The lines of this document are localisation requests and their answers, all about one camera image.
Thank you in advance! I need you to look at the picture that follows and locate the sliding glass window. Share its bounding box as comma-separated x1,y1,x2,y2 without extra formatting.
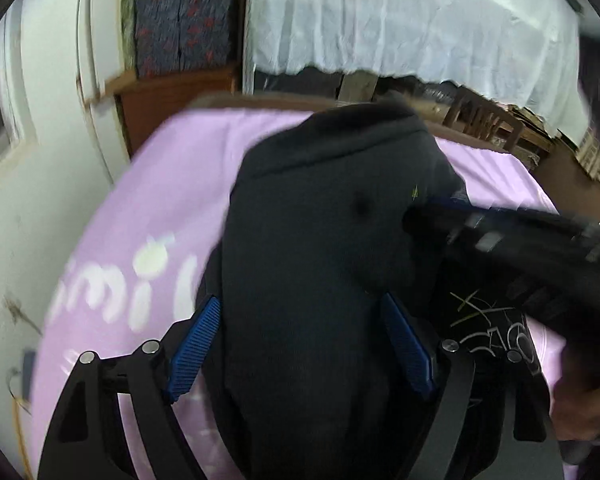
0,7,28,162

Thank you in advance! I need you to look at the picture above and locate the black garment with scribble print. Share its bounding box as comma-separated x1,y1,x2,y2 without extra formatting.
430,280,553,411

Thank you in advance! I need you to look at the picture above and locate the wooden workbench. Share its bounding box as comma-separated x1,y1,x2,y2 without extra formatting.
500,102,582,172

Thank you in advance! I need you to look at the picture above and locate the person's right hand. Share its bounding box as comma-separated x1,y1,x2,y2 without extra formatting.
551,364,600,444

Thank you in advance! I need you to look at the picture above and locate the white lace cloth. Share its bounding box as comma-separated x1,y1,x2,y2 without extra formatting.
242,0,589,147

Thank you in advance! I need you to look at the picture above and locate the white leaning board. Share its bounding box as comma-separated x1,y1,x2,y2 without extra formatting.
74,0,142,182

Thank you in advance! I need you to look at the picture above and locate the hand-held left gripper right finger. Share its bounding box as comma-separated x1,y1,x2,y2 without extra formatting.
380,292,567,480

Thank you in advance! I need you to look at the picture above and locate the brown wooden cabinet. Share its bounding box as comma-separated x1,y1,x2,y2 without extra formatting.
111,62,244,159

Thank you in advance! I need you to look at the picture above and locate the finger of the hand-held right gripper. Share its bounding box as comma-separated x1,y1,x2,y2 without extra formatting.
426,198,520,215
401,205,487,257

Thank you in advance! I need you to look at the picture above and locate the purple printed blanket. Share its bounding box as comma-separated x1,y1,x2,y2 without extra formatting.
30,107,581,480

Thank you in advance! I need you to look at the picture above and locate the dark wooden table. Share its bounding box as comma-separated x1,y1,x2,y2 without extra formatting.
189,91,527,162

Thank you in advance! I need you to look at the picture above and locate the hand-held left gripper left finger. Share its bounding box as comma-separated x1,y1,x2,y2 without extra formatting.
37,295,223,480

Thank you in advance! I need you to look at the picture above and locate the black hooded jacket yellow zipper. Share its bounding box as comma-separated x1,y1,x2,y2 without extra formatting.
200,102,473,480

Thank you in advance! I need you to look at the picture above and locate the dark wooden chair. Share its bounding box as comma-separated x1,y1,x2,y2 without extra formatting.
441,85,527,154

